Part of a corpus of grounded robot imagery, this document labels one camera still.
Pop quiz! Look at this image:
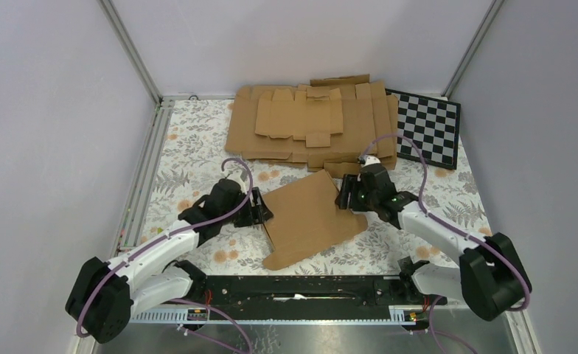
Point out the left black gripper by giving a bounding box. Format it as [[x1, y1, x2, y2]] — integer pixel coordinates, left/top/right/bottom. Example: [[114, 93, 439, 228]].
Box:
[[220, 187, 273, 227]]

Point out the brown cardboard box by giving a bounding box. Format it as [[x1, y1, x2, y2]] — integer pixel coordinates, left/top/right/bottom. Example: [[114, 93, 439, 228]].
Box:
[[262, 170, 368, 271]]

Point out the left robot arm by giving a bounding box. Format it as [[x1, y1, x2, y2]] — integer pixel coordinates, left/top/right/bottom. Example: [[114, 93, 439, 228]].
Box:
[[64, 178, 274, 344]]

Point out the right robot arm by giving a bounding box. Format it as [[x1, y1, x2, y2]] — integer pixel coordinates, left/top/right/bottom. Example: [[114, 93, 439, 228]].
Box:
[[335, 163, 532, 321]]

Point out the stack of flat cardboard blanks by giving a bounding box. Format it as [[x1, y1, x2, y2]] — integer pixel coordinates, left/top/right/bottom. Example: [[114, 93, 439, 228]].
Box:
[[225, 74, 399, 178]]

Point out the floral table mat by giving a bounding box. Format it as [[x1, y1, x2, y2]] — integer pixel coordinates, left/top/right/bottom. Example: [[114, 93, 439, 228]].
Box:
[[138, 100, 492, 275]]

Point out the black white checkerboard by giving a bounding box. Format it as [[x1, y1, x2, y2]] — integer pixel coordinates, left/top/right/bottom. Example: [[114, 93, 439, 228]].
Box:
[[386, 88, 462, 170]]

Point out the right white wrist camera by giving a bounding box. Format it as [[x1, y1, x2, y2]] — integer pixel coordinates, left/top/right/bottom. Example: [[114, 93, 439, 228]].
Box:
[[358, 155, 380, 167]]

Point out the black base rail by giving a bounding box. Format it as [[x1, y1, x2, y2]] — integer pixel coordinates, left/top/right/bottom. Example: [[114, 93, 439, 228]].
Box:
[[184, 275, 448, 324]]

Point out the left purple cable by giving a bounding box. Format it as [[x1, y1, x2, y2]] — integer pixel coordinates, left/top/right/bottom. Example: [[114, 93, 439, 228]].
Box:
[[75, 157, 255, 354]]

